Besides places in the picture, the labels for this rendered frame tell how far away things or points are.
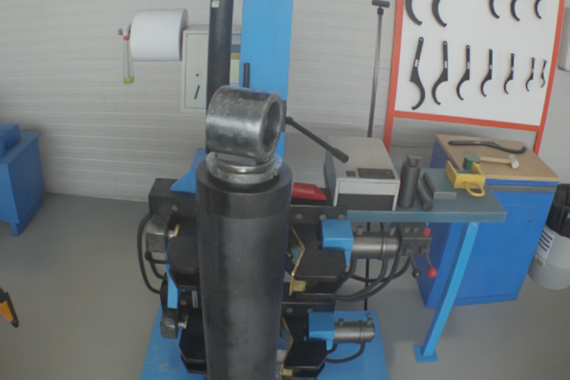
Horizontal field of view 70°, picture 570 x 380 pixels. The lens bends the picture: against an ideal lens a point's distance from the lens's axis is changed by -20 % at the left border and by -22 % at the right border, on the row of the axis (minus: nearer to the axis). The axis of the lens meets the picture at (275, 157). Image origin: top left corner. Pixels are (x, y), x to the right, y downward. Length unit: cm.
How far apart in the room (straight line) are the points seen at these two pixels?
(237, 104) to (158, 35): 130
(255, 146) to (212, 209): 17
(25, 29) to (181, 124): 158
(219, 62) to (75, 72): 219
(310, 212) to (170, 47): 99
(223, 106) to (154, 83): 262
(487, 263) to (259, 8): 204
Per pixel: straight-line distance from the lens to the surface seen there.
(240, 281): 116
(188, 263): 162
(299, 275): 158
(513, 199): 286
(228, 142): 103
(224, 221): 107
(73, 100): 390
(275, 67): 184
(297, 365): 191
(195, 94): 233
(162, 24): 229
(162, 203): 186
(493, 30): 375
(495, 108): 391
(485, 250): 298
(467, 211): 198
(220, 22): 175
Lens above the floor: 196
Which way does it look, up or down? 24 degrees down
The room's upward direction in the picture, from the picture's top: 3 degrees clockwise
